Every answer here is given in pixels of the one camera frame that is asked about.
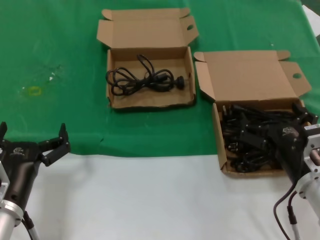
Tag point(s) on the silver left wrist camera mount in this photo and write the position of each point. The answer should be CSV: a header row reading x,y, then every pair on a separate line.
x,y
3,180

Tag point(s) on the white flat sheet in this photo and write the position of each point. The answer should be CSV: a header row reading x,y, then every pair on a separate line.
x,y
315,15

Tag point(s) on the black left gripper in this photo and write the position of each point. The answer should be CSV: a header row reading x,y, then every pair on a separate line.
x,y
22,170

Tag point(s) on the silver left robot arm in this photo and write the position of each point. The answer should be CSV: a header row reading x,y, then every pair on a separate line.
x,y
7,220

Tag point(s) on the green tablecloth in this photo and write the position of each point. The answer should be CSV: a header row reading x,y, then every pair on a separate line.
x,y
62,37

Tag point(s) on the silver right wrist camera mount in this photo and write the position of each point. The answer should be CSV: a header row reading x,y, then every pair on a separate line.
x,y
312,145

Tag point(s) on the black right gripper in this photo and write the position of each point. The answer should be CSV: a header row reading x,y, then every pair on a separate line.
x,y
290,150

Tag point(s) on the brown open cardboard box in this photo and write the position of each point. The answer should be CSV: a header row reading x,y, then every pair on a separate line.
x,y
250,75
150,100

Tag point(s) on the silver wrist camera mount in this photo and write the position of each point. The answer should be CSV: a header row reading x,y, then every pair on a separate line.
x,y
312,145
3,180

